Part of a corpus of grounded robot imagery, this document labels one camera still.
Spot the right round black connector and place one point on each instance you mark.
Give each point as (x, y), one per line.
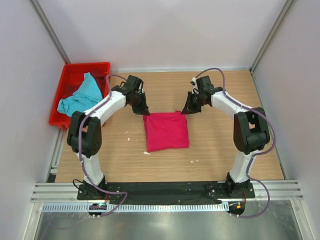
(236, 209)

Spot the right aluminium corner post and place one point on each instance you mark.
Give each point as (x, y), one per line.
(280, 19)

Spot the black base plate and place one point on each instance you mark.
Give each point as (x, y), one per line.
(178, 193)

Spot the aluminium corner post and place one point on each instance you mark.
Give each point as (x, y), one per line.
(280, 19)
(49, 29)

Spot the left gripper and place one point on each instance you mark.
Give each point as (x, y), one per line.
(143, 109)

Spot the aluminium front rail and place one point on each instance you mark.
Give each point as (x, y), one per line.
(269, 189)

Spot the left aluminium corner post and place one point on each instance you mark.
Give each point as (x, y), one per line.
(49, 29)

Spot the pink t-shirt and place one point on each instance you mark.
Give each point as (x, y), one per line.
(166, 130)

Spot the turquoise t-shirt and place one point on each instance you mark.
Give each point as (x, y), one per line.
(85, 97)

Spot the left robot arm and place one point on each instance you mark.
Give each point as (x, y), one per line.
(85, 133)

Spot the red plastic bin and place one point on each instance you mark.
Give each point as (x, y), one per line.
(70, 80)

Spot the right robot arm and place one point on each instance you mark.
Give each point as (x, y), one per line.
(250, 129)

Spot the white slotted cable duct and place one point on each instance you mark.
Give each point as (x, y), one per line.
(82, 207)

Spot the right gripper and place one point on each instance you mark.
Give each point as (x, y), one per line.
(189, 108)

